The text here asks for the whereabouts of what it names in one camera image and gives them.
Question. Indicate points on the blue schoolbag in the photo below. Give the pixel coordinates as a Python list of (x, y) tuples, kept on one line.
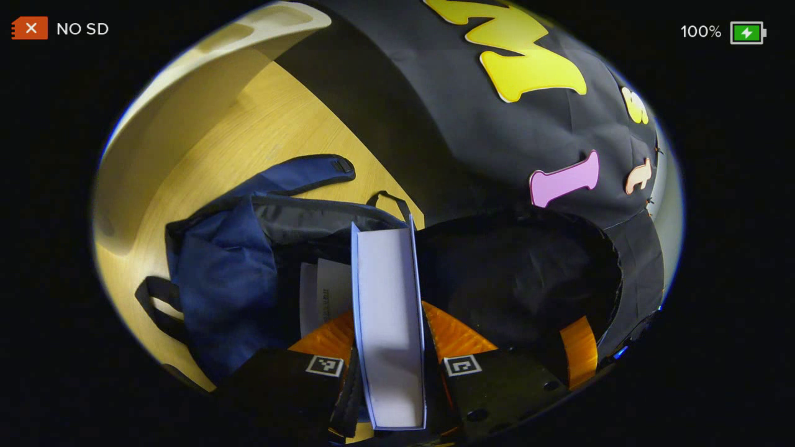
[(223, 279)]

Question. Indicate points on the black backdrop cloth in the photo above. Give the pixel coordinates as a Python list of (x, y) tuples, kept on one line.
[(435, 136)]

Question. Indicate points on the white cover book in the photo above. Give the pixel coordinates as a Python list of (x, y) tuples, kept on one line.
[(329, 292)]

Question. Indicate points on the white bookshelf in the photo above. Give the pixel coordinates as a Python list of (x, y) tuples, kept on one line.
[(186, 93)]

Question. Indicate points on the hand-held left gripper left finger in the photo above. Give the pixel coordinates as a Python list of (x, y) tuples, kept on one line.
[(279, 385)]

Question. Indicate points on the lavender cover book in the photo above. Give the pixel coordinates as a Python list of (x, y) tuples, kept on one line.
[(388, 323)]

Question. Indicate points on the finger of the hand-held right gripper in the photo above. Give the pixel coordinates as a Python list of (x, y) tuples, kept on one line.
[(581, 351)]

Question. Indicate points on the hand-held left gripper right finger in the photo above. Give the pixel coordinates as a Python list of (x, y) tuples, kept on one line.
[(497, 385)]

